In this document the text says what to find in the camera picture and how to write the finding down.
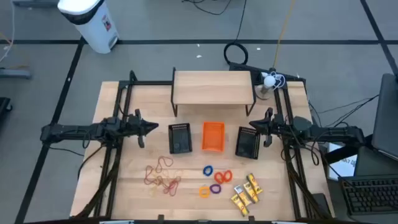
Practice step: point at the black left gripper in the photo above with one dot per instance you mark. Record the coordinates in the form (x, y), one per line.
(136, 129)

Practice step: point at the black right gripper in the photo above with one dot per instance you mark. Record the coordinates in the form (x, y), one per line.
(273, 126)

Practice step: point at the yellow Crayola crayon pack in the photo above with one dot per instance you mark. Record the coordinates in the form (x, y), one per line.
(242, 195)
(239, 205)
(254, 183)
(250, 192)

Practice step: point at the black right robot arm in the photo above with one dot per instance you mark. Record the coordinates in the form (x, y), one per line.
(335, 132)

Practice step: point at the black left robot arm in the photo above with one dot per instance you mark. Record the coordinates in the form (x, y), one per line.
(71, 130)

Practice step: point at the white bulb desk lamp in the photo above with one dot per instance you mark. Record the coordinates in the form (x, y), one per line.
(269, 81)

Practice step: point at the black plastic mesh basket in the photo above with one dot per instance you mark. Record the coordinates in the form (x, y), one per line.
(247, 143)
(180, 138)

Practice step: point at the orange plastic mesh basket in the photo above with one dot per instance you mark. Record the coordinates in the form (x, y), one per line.
(213, 137)

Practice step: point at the wooden shelf riser black legs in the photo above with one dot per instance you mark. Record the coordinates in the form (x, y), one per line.
(213, 87)

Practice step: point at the black metal bar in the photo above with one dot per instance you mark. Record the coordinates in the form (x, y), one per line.
(342, 154)

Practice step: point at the black table clamp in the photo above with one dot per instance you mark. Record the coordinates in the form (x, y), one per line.
(251, 218)
(160, 217)

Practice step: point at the white paper sign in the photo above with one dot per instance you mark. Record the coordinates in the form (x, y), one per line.
(346, 169)

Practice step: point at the small black flat device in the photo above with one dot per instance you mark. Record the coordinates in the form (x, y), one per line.
(320, 202)

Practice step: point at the light grey edge plate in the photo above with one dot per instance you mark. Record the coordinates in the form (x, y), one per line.
(116, 222)
(289, 222)

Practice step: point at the white trash can black rim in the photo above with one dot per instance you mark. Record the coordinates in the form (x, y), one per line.
(93, 28)

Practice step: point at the grey laptop computer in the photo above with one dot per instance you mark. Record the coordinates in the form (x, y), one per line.
(387, 124)

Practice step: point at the black computer keyboard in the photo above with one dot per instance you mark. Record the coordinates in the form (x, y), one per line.
(370, 194)

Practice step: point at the grey floor bar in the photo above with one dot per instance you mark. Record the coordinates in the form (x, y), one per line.
(15, 73)

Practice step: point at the black chair base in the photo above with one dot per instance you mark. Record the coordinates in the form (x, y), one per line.
(3, 105)

